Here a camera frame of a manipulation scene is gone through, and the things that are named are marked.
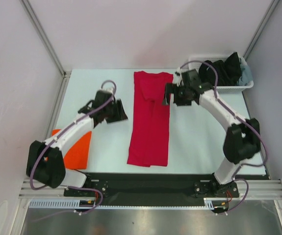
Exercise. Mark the black garment in basket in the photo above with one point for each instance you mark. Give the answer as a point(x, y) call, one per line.
point(228, 71)

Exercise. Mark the aluminium right corner post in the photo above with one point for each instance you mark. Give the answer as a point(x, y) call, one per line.
point(263, 23)

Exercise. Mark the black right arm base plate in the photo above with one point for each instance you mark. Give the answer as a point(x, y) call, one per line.
point(211, 189)

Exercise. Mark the aluminium corner post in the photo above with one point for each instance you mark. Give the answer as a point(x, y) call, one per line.
point(263, 23)
point(27, 6)

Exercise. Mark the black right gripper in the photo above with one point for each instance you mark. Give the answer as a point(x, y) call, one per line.
point(174, 93)

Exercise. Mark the light blue garment in basket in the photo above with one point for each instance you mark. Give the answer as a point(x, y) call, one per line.
point(246, 74)

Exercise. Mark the aluminium left corner post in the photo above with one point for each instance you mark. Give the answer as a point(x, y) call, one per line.
point(27, 6)

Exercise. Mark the white slotted cable duct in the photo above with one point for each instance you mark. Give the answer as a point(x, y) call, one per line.
point(85, 204)

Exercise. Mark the white perforated plastic basket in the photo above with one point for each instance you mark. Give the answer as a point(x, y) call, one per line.
point(214, 57)

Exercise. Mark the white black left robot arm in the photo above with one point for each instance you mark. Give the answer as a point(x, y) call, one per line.
point(46, 158)

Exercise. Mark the red t shirt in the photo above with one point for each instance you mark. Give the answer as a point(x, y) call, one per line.
point(149, 143)

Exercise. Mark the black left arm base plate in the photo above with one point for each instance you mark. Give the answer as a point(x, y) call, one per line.
point(89, 189)

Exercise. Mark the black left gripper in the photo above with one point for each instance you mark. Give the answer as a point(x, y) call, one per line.
point(119, 113)

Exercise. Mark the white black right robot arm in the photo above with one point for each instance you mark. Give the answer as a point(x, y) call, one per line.
point(242, 140)

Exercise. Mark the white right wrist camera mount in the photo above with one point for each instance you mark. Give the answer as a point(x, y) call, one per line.
point(178, 77)

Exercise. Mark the aluminium front frame rail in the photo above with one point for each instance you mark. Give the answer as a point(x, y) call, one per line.
point(254, 189)

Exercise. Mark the folded orange t shirt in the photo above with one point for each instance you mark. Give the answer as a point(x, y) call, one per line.
point(77, 156)

